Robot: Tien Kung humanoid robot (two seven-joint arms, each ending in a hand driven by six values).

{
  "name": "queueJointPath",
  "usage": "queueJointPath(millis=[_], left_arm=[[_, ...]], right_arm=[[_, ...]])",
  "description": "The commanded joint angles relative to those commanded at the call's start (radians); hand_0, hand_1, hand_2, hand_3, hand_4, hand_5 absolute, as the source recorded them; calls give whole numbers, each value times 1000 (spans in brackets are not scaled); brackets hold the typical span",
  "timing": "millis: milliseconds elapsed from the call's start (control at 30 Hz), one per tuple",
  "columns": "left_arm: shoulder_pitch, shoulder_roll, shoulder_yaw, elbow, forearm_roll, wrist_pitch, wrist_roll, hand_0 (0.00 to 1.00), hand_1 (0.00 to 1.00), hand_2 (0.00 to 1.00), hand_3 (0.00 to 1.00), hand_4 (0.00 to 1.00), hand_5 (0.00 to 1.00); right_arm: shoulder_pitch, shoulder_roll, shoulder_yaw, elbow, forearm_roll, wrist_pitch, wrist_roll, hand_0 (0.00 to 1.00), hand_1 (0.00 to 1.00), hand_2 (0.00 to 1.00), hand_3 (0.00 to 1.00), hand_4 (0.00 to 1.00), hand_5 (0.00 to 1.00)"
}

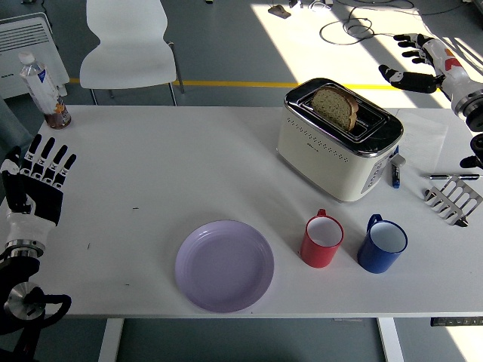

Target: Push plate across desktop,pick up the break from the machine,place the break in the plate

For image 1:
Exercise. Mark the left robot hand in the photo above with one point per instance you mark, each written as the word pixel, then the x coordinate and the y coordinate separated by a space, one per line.
pixel 41 196

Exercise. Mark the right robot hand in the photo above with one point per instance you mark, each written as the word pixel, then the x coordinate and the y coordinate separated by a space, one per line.
pixel 453 71

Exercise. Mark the bread slice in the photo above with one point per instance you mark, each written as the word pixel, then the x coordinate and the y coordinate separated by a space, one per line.
pixel 334 107

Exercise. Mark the purple plastic plate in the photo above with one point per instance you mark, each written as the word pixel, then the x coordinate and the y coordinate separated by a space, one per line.
pixel 224 267

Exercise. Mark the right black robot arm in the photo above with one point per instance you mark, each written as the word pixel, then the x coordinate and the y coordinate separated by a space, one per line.
pixel 475 109

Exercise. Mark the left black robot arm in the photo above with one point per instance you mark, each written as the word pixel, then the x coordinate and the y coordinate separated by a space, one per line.
pixel 19 286

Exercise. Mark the white paper sheet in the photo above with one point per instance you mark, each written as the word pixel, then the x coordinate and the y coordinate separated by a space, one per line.
pixel 422 139

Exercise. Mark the clear plastic drink bottle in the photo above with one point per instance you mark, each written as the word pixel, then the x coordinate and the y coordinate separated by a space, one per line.
pixel 43 94

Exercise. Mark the blue marker pen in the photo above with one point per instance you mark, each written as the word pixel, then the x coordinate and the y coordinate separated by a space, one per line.
pixel 395 175

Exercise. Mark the metal toast rack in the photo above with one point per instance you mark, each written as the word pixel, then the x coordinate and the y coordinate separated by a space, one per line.
pixel 453 200

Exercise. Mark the white panel heater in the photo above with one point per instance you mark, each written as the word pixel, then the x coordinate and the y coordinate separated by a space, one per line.
pixel 22 49

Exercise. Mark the cream and chrome toaster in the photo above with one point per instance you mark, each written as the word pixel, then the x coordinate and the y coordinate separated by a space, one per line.
pixel 324 162

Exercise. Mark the white plastic chair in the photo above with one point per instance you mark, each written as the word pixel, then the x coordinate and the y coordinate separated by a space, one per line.
pixel 128 64

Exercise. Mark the white table leg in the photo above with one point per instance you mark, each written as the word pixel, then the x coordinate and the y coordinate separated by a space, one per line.
pixel 390 339
pixel 110 339

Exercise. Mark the dark floor pedal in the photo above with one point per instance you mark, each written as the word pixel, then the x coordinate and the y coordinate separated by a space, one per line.
pixel 279 11

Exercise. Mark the blue enamel mug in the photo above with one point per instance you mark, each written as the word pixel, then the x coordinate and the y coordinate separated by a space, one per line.
pixel 373 260

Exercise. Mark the yellow floor tape line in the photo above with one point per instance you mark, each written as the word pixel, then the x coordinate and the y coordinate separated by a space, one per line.
pixel 234 84

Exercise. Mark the red enamel mug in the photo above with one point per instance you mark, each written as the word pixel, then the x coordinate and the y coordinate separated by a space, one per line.
pixel 317 254

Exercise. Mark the black table control panel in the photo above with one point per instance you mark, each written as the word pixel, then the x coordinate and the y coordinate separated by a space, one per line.
pixel 456 321

